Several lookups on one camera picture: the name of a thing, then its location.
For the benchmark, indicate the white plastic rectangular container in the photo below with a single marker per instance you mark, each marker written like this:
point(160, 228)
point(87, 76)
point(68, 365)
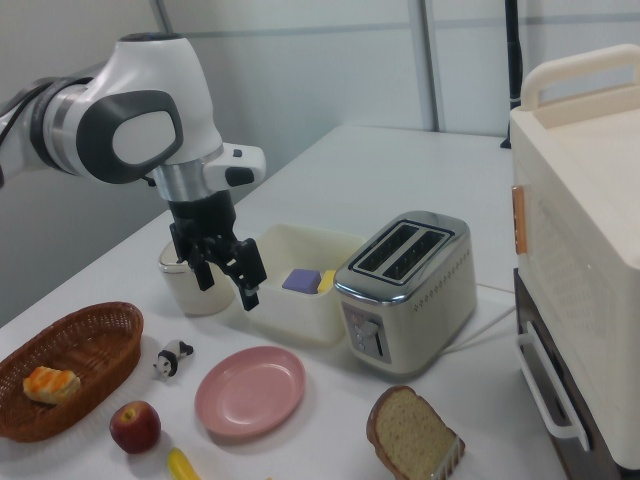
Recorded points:
point(295, 315)

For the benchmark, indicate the silver cream two-slot toaster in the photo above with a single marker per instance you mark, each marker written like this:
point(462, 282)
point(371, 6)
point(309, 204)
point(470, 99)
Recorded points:
point(425, 305)

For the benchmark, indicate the brown wicker basket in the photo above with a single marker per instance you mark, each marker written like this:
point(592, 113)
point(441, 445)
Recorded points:
point(95, 345)

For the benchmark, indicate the purple block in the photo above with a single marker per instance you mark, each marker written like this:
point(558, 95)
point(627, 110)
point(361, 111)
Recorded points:
point(300, 281)

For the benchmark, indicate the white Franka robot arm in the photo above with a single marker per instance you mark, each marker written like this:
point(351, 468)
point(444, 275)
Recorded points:
point(145, 75)

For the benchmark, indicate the yellow block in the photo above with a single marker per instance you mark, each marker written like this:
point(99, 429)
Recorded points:
point(327, 281)

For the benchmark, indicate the panda toy figure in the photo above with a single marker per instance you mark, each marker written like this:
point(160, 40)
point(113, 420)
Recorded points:
point(170, 357)

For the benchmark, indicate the pink plate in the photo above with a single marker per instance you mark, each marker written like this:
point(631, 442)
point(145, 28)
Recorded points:
point(250, 392)

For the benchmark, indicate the small cream lidded bin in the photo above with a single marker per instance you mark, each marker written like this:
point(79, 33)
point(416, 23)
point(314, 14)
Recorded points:
point(195, 297)

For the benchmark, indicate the red apple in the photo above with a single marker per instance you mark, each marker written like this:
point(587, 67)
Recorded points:
point(135, 427)

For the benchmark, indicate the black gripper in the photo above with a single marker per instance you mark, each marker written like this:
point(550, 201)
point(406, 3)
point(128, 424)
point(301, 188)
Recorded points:
point(202, 215)

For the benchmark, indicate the cream toy microwave oven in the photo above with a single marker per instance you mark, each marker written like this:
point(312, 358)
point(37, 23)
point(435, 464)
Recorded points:
point(580, 240)

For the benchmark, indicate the black pole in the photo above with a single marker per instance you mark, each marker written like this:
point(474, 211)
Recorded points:
point(513, 60)

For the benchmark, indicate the orange glazed pastry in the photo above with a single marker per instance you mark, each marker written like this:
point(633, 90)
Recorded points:
point(50, 385)

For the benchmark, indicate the yellow banana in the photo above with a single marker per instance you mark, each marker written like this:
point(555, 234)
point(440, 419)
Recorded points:
point(181, 466)

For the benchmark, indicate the brown bread slice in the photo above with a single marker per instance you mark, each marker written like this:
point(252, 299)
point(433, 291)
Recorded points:
point(407, 432)

